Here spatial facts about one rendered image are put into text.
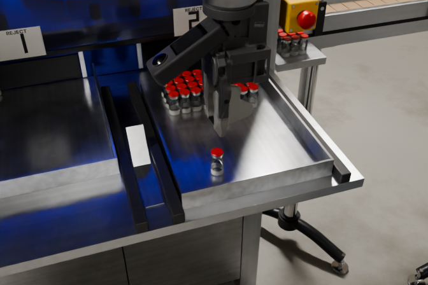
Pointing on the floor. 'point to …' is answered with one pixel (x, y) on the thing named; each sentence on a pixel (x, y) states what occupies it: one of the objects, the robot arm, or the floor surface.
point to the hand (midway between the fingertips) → (214, 125)
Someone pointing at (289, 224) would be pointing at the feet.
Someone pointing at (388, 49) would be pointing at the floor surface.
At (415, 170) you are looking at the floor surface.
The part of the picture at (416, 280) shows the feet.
